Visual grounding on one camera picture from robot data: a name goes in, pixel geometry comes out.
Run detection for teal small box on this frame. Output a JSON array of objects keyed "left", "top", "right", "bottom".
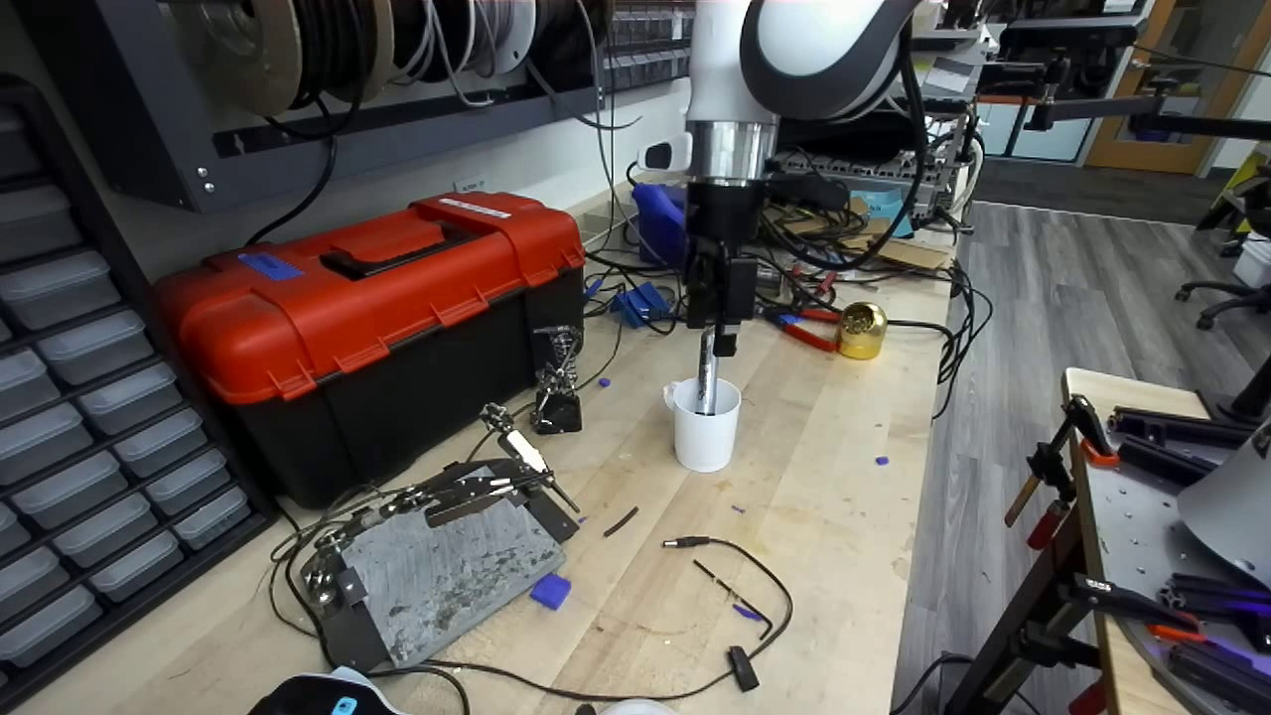
[{"left": 851, "top": 190, "right": 919, "bottom": 243}]

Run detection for black cable hanging from rack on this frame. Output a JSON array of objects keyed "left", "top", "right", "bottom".
[{"left": 241, "top": 92, "right": 343, "bottom": 255}]

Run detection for thin black purple probe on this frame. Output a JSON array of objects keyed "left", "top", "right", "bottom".
[{"left": 686, "top": 556, "right": 775, "bottom": 630}]

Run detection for brown cardboard piece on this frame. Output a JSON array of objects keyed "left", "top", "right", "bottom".
[{"left": 846, "top": 225, "right": 963, "bottom": 279}]

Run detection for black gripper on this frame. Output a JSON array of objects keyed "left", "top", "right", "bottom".
[{"left": 682, "top": 176, "right": 769, "bottom": 367}]

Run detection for black wire cable spool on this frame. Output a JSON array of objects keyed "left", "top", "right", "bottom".
[
  {"left": 530, "top": 0, "right": 616, "bottom": 92},
  {"left": 291, "top": 0, "right": 403, "bottom": 110}
]

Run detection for black orange bar clamp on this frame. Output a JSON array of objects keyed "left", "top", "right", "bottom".
[{"left": 1001, "top": 394, "right": 1124, "bottom": 553}]

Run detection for red and black toolbox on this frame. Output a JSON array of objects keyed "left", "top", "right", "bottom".
[{"left": 152, "top": 190, "right": 591, "bottom": 514}]

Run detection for silver grey marker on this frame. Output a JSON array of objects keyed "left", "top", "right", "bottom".
[{"left": 695, "top": 345, "right": 728, "bottom": 421}]

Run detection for white mug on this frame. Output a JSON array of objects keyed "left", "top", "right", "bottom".
[{"left": 660, "top": 374, "right": 748, "bottom": 475}]

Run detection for purple black clamp tool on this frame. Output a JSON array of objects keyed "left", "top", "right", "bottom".
[
  {"left": 1164, "top": 569, "right": 1271, "bottom": 619},
  {"left": 1149, "top": 619, "right": 1271, "bottom": 715}
]

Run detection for black cable with plug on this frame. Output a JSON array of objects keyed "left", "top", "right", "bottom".
[{"left": 392, "top": 532, "right": 799, "bottom": 705}]

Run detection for cable spool wide flange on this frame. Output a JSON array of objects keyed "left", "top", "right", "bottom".
[{"left": 176, "top": 0, "right": 309, "bottom": 120}]

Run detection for dark metal wall rack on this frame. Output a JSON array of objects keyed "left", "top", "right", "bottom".
[{"left": 11, "top": 0, "right": 698, "bottom": 214}]

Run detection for silver screwdriver tool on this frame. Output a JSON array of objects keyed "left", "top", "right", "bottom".
[{"left": 477, "top": 401, "right": 587, "bottom": 519}]

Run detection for grey metal plate device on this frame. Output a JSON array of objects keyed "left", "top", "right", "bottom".
[{"left": 295, "top": 470, "right": 585, "bottom": 676}]

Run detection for small parts drawer cabinet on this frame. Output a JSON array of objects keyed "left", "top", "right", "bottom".
[{"left": 591, "top": 0, "right": 698, "bottom": 96}]

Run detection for wooden door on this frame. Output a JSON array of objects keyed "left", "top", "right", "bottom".
[{"left": 1084, "top": 0, "right": 1271, "bottom": 176}]

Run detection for grey drawer cabinet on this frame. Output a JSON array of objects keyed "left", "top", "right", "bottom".
[{"left": 0, "top": 74, "right": 282, "bottom": 705}]

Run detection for red handled pliers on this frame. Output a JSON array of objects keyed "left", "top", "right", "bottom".
[{"left": 767, "top": 306, "right": 846, "bottom": 356}]

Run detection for blue plastic connector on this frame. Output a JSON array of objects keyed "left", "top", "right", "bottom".
[{"left": 611, "top": 279, "right": 677, "bottom": 328}]

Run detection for black cable over bench edge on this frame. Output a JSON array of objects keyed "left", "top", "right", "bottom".
[{"left": 881, "top": 255, "right": 996, "bottom": 426}]

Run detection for black device cyan light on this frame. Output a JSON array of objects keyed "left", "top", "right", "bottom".
[{"left": 246, "top": 666, "right": 403, "bottom": 715}]

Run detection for white wire cable spool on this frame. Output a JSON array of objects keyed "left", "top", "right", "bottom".
[{"left": 392, "top": 0, "right": 542, "bottom": 87}]

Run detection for small black clamp stand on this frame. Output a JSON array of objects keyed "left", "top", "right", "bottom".
[{"left": 530, "top": 322, "right": 587, "bottom": 435}]

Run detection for grey metal plate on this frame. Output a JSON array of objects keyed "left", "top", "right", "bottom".
[{"left": 1177, "top": 421, "right": 1271, "bottom": 586}]

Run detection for blue hot air gun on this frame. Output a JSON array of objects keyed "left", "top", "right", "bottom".
[{"left": 628, "top": 177, "right": 695, "bottom": 274}]

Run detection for side table with wood board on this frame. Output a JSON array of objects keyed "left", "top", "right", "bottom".
[{"left": 944, "top": 367, "right": 1271, "bottom": 715}]

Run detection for black office chair base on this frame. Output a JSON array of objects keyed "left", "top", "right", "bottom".
[{"left": 1172, "top": 182, "right": 1271, "bottom": 333}]

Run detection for small blue block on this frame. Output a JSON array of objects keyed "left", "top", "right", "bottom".
[{"left": 530, "top": 572, "right": 575, "bottom": 615}]

